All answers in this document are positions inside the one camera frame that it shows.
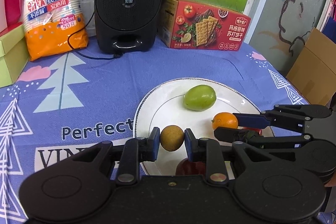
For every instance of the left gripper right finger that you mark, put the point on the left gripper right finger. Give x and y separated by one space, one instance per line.
209 152

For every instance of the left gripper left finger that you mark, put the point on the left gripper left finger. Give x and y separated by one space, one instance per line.
105 155

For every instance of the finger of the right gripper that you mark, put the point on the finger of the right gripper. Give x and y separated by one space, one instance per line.
252 120
227 136

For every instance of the small orange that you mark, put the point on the small orange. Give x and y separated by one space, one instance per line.
224 119

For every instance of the small red fruit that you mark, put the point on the small red fruit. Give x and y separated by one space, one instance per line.
189 168

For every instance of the small brown longan fruit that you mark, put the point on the small brown longan fruit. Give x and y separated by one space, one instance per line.
171 138

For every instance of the large green fruit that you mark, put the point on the large green fruit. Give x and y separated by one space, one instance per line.
200 98

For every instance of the white round plate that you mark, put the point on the white round plate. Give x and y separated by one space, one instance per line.
163 106

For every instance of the brown cardboard box right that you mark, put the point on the brown cardboard box right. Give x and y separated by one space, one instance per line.
313 73

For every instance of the blue patterned tablecloth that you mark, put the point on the blue patterned tablecloth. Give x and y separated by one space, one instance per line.
62 104

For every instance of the red cracker box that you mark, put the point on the red cracker box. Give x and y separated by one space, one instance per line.
190 25

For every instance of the light green shoe box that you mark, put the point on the light green shoe box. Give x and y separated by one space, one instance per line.
14 54

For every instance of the orange paper cup pack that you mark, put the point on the orange paper cup pack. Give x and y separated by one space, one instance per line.
53 27

